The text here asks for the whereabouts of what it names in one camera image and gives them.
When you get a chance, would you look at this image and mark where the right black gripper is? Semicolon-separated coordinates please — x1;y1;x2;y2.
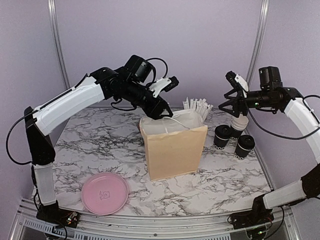
218;87;276;118

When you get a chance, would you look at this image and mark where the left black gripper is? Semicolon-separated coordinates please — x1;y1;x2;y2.
123;80;175;120

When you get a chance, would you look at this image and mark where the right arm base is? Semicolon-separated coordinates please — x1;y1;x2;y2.
227;194;275;230

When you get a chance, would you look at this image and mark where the black coffee cup lid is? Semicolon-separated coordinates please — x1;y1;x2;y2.
214;124;232;140

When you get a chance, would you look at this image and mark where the black paper coffee cup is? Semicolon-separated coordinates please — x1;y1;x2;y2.
213;134;230;150
233;147;252;160

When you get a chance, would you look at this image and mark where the right aluminium frame post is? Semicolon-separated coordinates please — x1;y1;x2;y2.
246;0;270;85

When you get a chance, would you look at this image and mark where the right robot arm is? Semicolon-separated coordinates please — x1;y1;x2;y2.
218;66;320;224

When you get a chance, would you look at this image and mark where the brown paper bag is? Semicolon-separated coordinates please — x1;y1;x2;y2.
139;109;208;181

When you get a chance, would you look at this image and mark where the bundle of white straws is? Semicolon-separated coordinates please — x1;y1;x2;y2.
182;97;213;121

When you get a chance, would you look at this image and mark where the pink plate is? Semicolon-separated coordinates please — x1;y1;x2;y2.
81;172;129;216

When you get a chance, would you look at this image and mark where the stack of paper cups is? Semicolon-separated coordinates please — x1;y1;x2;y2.
230;114;249;140

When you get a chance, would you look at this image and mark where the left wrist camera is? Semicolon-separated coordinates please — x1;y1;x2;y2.
148;76;179;98

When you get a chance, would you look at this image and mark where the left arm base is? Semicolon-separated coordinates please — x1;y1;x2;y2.
36;200;80;228

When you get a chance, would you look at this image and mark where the left aluminium frame post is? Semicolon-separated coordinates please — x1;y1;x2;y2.
47;0;71;90

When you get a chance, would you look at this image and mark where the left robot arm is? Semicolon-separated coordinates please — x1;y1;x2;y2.
7;55;179;223

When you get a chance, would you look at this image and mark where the aluminium frame post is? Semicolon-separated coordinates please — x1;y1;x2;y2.
246;0;270;85
47;0;71;90

